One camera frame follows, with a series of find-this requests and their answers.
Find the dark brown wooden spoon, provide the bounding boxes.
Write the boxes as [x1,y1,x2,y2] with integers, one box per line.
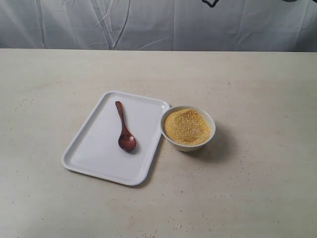
[115,101,136,151]

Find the golden breadcrumbs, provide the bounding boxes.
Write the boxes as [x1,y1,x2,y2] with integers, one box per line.
[163,109,210,146]

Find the white ceramic bowl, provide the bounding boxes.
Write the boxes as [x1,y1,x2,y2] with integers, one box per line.
[160,105,216,152]

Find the white rectangular plastic tray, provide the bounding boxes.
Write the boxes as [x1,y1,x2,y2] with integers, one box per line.
[61,91,170,186]

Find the white wrinkled backdrop cloth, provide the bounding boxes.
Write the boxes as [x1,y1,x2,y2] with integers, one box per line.
[0,0,317,52]

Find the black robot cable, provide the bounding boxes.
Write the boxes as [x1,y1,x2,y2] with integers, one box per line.
[201,0,220,8]

